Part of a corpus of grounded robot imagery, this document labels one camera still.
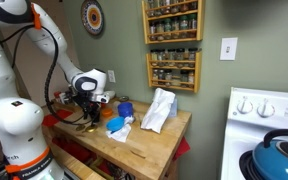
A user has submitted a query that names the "white wall outlet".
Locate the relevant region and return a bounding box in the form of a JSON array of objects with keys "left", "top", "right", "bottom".
[{"left": 108, "top": 70, "right": 116, "bottom": 83}]

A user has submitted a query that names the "blue plastic bowl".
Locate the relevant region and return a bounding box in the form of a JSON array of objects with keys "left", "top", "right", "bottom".
[{"left": 106, "top": 117, "right": 124, "bottom": 131}]

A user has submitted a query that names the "red silicone mat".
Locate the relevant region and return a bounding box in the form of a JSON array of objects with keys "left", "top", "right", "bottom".
[{"left": 42, "top": 110, "right": 71, "bottom": 127}]

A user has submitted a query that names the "crumpled white paper towel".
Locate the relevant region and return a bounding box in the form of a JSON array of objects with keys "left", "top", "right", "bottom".
[{"left": 106, "top": 116, "right": 134, "bottom": 143}]

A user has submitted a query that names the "upper wooden spice rack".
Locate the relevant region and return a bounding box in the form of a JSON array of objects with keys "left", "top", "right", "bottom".
[{"left": 142, "top": 0, "right": 205, "bottom": 44}]

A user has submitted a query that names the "small orange cup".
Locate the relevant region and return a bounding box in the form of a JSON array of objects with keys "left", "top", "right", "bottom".
[{"left": 101, "top": 108, "right": 113, "bottom": 117}]

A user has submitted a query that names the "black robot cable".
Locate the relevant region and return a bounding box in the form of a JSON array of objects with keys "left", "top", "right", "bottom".
[{"left": 0, "top": 24, "right": 95, "bottom": 126}]

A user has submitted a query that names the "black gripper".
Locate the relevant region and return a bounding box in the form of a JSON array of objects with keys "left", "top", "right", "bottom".
[{"left": 73, "top": 92, "right": 100, "bottom": 123}]

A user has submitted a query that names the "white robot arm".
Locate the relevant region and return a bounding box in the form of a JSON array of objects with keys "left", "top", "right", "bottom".
[{"left": 0, "top": 0, "right": 109, "bottom": 180}]

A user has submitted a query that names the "white stove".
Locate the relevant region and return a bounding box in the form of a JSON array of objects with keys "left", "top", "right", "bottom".
[{"left": 220, "top": 87, "right": 288, "bottom": 180}]

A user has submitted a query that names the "teal kettle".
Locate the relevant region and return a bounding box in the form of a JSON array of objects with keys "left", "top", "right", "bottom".
[{"left": 239, "top": 129, "right": 288, "bottom": 180}]

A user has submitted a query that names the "wooden butcher block table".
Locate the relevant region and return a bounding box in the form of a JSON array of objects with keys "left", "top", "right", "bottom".
[{"left": 43, "top": 100, "right": 192, "bottom": 180}]

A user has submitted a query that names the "wooden spice rack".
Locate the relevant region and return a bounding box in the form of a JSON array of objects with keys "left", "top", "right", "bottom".
[
  {"left": 146, "top": 48, "right": 202, "bottom": 93},
  {"left": 142, "top": 0, "right": 205, "bottom": 44}
]

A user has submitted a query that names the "lower wooden spice rack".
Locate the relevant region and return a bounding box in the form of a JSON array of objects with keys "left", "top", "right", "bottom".
[{"left": 146, "top": 48, "right": 202, "bottom": 93}]

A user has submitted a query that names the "white light switch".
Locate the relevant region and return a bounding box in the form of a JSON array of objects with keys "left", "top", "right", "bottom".
[{"left": 220, "top": 37, "right": 238, "bottom": 61}]

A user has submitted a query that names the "blue plastic cup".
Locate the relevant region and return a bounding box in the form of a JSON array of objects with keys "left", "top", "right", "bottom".
[{"left": 118, "top": 102, "right": 133, "bottom": 117}]

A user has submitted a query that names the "gold lid with knob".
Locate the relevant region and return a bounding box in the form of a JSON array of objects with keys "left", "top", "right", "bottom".
[{"left": 84, "top": 124, "right": 98, "bottom": 133}]

